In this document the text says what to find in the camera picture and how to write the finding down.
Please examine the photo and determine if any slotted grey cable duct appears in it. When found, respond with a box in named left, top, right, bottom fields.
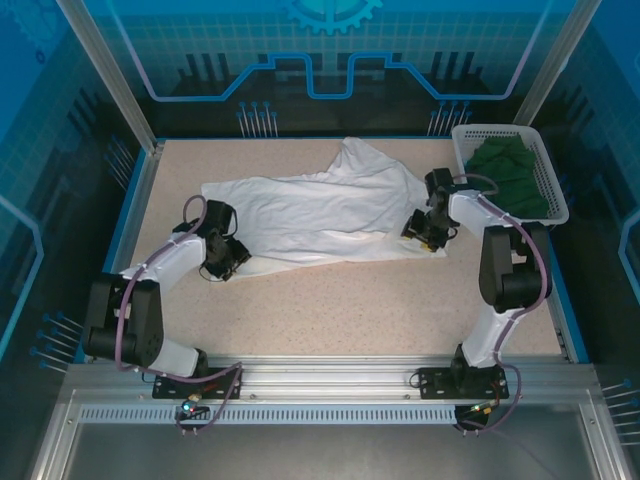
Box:
left=78, top=403, right=464, bottom=426

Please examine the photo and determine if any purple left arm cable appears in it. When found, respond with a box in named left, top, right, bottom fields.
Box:
left=115, top=194, right=246, bottom=436

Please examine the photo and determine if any small connector with orange plug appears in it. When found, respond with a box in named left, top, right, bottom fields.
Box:
left=467, top=399, right=504, bottom=417

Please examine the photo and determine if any aluminium frame post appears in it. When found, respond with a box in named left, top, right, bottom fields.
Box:
left=53, top=0, right=166, bottom=154
left=514, top=0, right=604, bottom=136

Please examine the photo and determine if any white t-shirt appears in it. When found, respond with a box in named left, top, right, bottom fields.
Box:
left=199, top=135, right=451, bottom=279

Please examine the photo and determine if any white plastic basket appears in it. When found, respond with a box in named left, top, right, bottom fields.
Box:
left=451, top=123, right=571, bottom=232

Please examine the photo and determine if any dark green t-shirt pile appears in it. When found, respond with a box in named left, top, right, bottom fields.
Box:
left=465, top=135, right=550, bottom=221

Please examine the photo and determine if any small connector with green light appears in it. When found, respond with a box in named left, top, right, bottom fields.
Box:
left=174, top=397, right=209, bottom=419

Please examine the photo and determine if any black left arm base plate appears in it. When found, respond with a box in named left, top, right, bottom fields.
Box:
left=151, top=367, right=246, bottom=401

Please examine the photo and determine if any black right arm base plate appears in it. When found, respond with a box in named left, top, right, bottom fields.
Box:
left=417, top=367, right=512, bottom=401

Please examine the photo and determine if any aluminium mounting rail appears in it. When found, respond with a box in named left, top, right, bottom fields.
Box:
left=64, top=353, right=599, bottom=401

